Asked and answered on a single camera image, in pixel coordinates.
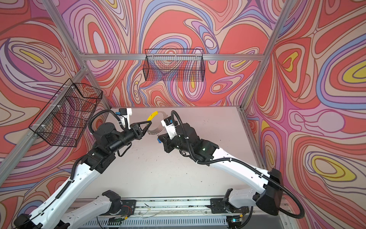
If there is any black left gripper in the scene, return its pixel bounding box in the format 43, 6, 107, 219
108, 121, 152, 156

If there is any large keyring with yellow sleeve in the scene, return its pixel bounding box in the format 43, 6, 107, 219
147, 111, 168, 135

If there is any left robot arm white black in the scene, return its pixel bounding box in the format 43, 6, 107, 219
14, 108, 152, 229

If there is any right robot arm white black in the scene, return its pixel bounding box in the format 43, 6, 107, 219
158, 110, 305, 219

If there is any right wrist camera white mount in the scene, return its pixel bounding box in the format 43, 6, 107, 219
161, 116, 177, 140

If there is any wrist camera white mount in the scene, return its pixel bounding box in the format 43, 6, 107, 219
161, 116, 177, 140
116, 108, 132, 130

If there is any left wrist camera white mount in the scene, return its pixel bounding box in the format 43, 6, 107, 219
116, 108, 132, 130

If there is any black wire basket back wall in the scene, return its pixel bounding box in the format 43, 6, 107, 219
143, 48, 205, 82

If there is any black wire basket wall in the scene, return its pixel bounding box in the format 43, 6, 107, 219
143, 48, 205, 82
29, 79, 103, 147

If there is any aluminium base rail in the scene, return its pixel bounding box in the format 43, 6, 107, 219
54, 196, 292, 229

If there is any black wire basket left wall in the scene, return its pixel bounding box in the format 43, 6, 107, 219
29, 79, 103, 147

